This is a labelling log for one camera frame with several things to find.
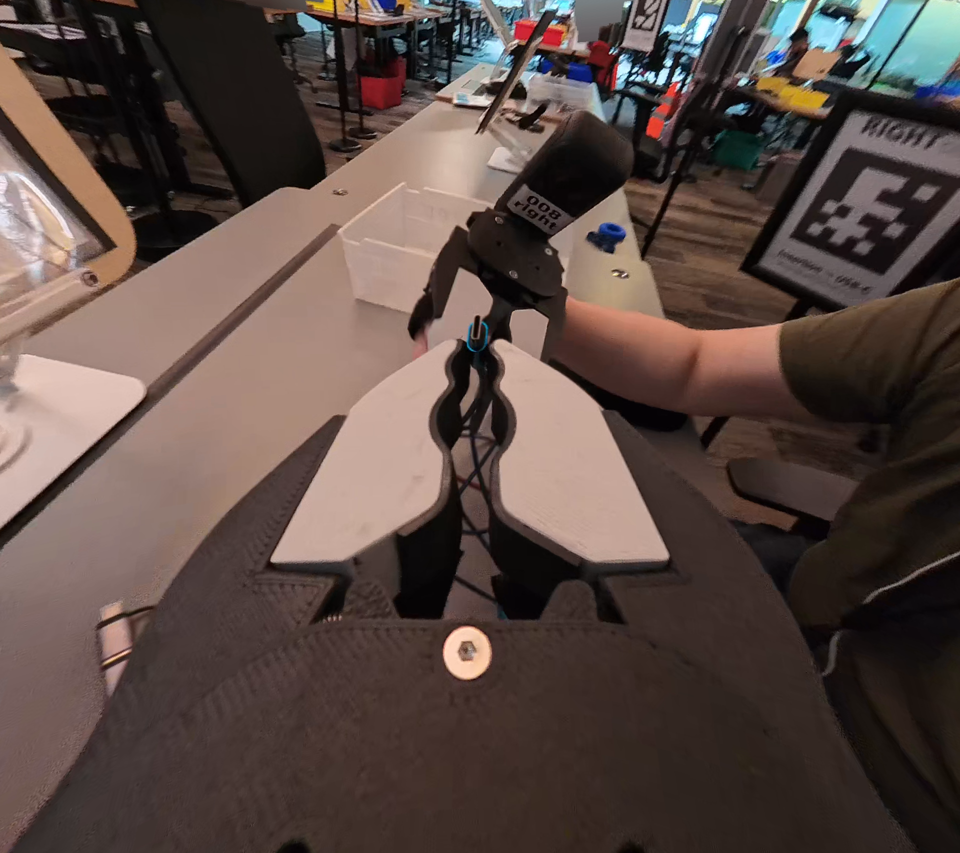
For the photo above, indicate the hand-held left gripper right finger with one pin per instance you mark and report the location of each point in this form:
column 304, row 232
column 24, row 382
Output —
column 577, row 485

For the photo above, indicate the person's right forearm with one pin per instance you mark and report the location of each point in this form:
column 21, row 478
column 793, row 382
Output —
column 675, row 365

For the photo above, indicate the green storage bin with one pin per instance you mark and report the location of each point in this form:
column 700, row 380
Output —
column 736, row 149

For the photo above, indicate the red storage bin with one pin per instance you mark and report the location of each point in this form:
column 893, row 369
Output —
column 382, row 89

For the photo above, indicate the orange traffic cone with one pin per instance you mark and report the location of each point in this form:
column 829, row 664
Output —
column 660, row 114

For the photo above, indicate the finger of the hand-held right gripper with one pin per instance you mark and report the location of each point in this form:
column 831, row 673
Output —
column 442, row 275
column 556, row 324

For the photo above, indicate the small marker sign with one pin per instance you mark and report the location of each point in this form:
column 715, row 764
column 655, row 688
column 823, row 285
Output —
column 646, row 13

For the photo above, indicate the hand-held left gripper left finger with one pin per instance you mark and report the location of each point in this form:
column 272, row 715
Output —
column 375, row 478

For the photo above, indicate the white plastic bin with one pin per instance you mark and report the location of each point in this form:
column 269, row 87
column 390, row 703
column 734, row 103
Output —
column 390, row 253

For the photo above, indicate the white pad at left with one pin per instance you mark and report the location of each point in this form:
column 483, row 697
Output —
column 75, row 403

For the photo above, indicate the large black framed marker sign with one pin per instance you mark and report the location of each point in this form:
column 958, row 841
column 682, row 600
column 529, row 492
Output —
column 870, row 208

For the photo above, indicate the black office chair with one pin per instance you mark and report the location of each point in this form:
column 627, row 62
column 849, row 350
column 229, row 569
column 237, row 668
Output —
column 240, row 88

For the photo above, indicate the black tablet on clear stand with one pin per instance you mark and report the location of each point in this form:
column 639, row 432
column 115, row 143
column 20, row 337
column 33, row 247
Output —
column 517, row 69

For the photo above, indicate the person's olive shirt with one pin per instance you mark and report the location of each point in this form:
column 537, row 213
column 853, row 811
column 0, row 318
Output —
column 885, row 418

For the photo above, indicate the blue tape roll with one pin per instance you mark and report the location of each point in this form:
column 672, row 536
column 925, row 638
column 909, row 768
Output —
column 606, row 236

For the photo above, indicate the black chair armrest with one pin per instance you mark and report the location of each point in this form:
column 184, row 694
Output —
column 795, row 493

